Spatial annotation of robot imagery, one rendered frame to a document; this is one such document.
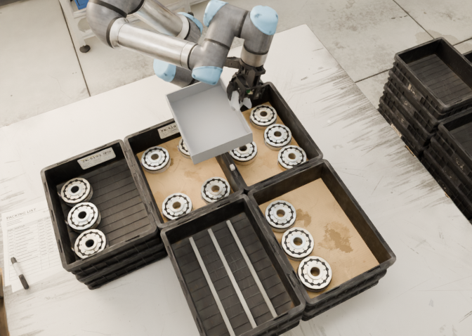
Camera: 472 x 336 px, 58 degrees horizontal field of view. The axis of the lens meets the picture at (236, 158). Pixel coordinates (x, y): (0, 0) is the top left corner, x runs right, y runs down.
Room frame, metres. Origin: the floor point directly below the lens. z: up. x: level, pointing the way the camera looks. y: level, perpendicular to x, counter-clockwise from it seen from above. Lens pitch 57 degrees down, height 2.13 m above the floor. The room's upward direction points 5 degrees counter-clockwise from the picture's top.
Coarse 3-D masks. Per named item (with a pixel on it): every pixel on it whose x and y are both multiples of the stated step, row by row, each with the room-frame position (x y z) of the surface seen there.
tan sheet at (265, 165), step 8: (264, 104) 1.11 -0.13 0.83; (248, 112) 1.07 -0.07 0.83; (248, 120) 1.03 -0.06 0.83; (280, 120) 1.02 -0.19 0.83; (256, 136) 0.95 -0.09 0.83; (256, 144) 0.91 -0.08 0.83; (264, 144) 0.91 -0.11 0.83; (296, 144) 0.90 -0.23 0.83; (264, 152) 0.88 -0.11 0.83; (272, 152) 0.87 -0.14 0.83; (256, 160) 0.84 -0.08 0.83; (264, 160) 0.84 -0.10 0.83; (272, 160) 0.84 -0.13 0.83; (240, 168) 0.82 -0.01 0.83; (248, 168) 0.81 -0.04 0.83; (256, 168) 0.81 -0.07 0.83; (264, 168) 0.81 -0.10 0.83; (272, 168) 0.80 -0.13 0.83; (248, 176) 0.78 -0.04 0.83; (256, 176) 0.77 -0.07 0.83; (264, 176) 0.77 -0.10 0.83; (248, 184) 0.75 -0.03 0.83
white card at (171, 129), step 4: (172, 124) 0.98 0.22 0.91; (160, 128) 0.96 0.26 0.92; (164, 128) 0.97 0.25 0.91; (168, 128) 0.97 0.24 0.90; (172, 128) 0.98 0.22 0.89; (176, 128) 0.98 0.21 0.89; (160, 132) 0.96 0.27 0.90; (164, 132) 0.97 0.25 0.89; (168, 132) 0.97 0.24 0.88; (172, 132) 0.98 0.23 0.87; (176, 132) 0.98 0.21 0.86; (160, 136) 0.96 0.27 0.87; (164, 136) 0.97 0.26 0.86
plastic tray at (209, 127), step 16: (176, 96) 0.98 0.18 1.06; (192, 96) 0.99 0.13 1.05; (208, 96) 0.98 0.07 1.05; (224, 96) 0.97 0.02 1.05; (176, 112) 0.92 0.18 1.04; (192, 112) 0.92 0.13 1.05; (208, 112) 0.91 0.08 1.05; (224, 112) 0.90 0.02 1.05; (240, 112) 0.86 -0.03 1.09; (192, 128) 0.85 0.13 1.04; (208, 128) 0.85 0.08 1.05; (224, 128) 0.84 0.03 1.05; (240, 128) 0.83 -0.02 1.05; (192, 144) 0.79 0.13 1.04; (208, 144) 0.78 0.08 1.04; (224, 144) 0.75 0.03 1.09; (240, 144) 0.76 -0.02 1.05; (192, 160) 0.71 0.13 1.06
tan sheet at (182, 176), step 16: (160, 144) 0.96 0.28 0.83; (176, 144) 0.95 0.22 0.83; (176, 160) 0.88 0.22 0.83; (208, 160) 0.86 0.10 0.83; (160, 176) 0.81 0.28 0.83; (176, 176) 0.81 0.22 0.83; (192, 176) 0.80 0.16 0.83; (208, 176) 0.79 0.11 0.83; (224, 176) 0.79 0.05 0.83; (160, 192) 0.75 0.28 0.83; (176, 192) 0.74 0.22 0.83; (192, 192) 0.74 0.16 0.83; (160, 208) 0.68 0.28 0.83; (176, 208) 0.68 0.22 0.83
